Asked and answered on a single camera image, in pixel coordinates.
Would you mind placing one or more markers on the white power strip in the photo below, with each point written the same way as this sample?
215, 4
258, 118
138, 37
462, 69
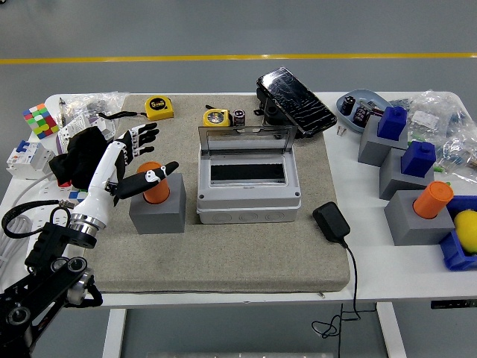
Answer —
35, 214

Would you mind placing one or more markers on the grey junction box clear lid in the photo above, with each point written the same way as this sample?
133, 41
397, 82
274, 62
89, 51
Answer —
246, 205

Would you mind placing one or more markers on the orange cylinder battery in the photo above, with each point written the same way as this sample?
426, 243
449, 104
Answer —
156, 194
434, 199

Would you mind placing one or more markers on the black power adapter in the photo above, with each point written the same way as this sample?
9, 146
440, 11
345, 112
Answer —
331, 222

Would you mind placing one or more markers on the white circuit breaker blue switches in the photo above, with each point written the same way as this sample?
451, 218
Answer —
28, 160

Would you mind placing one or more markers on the white table leg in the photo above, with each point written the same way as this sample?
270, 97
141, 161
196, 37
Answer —
113, 332
391, 332

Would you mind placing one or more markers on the blue square battery block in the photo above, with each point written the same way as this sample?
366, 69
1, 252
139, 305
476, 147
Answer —
417, 160
391, 123

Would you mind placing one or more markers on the white purple breaker module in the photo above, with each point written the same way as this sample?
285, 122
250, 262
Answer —
74, 127

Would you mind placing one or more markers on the black capacitor with red band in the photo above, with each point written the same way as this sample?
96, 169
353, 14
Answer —
239, 117

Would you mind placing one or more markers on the grey-brown fabric mat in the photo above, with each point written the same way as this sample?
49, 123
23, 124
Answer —
223, 257

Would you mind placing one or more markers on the clear bag of parts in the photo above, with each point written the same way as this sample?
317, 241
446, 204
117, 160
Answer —
460, 156
432, 110
93, 102

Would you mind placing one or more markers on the black enclosure with cracked lid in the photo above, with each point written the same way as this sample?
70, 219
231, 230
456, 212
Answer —
298, 102

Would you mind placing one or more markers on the blue plastic bin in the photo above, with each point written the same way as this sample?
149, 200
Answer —
454, 255

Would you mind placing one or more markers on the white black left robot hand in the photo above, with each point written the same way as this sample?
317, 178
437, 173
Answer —
98, 186

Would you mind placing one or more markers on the black cloth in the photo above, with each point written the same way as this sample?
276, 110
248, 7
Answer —
80, 156

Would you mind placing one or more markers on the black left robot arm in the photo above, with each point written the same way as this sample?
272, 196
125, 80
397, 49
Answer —
48, 268

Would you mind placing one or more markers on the clear pen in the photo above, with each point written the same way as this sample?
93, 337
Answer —
62, 112

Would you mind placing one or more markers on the grey holder block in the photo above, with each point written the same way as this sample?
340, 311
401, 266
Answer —
393, 182
410, 229
370, 147

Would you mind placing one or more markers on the yellow tape measure black face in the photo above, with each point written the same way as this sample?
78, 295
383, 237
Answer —
216, 117

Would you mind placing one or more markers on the yellow lemon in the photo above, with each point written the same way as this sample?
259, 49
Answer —
467, 229

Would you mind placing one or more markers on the blue-grey oval tray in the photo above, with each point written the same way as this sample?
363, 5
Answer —
359, 95

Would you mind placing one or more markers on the grey block with round hole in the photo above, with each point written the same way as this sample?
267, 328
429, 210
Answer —
160, 220

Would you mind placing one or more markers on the black table control panel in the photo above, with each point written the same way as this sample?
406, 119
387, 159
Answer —
452, 304

